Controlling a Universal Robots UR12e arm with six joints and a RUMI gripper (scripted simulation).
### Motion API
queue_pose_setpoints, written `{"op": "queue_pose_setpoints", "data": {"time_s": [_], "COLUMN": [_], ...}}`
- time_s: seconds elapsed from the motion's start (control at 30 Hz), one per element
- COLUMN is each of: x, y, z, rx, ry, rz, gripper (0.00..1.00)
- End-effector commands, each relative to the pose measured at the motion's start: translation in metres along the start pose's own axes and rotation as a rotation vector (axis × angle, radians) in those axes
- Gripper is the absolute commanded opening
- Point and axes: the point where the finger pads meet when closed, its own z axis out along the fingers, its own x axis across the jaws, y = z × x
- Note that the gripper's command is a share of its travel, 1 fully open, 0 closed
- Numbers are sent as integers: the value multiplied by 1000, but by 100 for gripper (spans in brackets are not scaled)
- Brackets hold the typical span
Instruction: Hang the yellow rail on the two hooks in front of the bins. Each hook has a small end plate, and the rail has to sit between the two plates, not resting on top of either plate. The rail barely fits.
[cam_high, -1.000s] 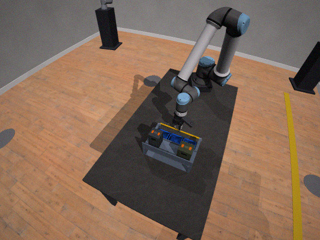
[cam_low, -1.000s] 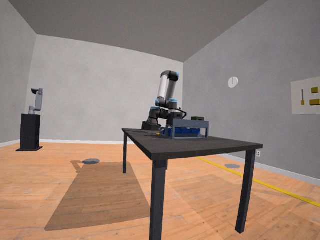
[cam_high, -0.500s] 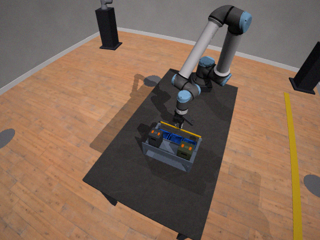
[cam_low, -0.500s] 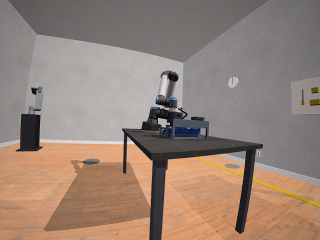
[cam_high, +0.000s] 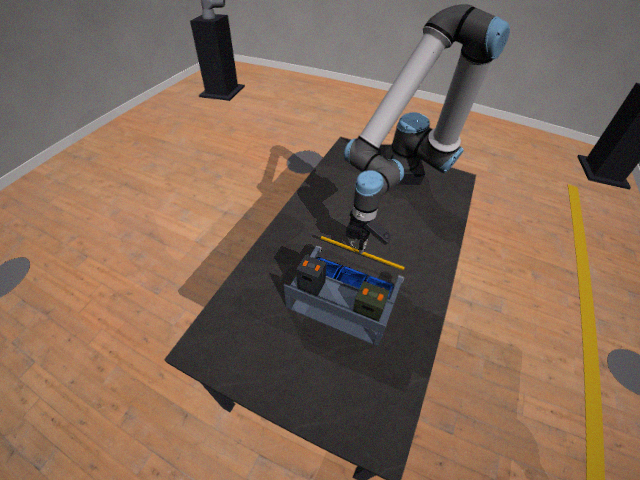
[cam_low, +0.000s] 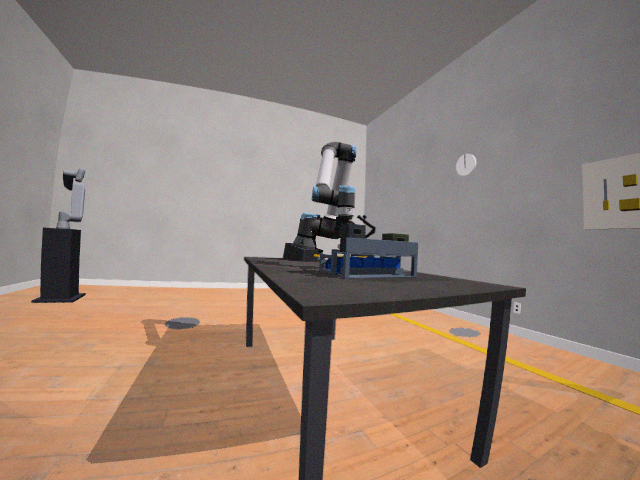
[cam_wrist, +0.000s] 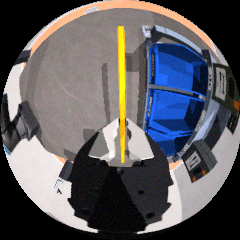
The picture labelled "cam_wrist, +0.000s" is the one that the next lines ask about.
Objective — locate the yellow bar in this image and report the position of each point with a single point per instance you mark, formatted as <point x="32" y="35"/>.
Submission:
<point x="121" y="53"/>

